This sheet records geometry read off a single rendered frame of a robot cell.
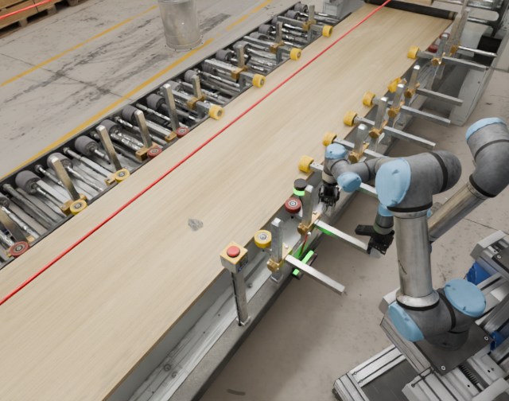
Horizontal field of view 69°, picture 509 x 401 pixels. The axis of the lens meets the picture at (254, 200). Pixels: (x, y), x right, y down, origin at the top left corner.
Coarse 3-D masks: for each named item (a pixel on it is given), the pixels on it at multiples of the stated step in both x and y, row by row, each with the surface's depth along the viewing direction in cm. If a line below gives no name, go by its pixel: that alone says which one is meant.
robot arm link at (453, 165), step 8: (440, 152) 97; (448, 152) 98; (368, 160) 139; (376, 160) 135; (384, 160) 130; (392, 160) 124; (448, 160) 95; (456, 160) 97; (368, 168) 135; (376, 168) 132; (448, 168) 95; (456, 168) 96; (448, 176) 95; (456, 176) 96; (448, 184) 96
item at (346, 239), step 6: (294, 216) 186; (300, 216) 184; (318, 228) 181; (324, 228) 178; (330, 228) 177; (330, 234) 177; (336, 234) 175; (342, 234) 175; (342, 240) 175; (348, 240) 172; (354, 240) 172; (354, 246) 172; (360, 246) 170; (366, 246) 170; (366, 252) 169
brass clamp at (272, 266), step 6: (282, 246) 171; (282, 252) 168; (288, 252) 168; (270, 258) 167; (282, 258) 166; (270, 264) 164; (276, 264) 164; (282, 264) 168; (270, 270) 167; (276, 270) 165
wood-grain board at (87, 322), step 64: (320, 64) 277; (384, 64) 273; (256, 128) 227; (320, 128) 224; (128, 192) 194; (192, 192) 192; (256, 192) 190; (64, 256) 168; (128, 256) 166; (192, 256) 165; (0, 320) 148; (64, 320) 147; (128, 320) 146; (0, 384) 131; (64, 384) 130
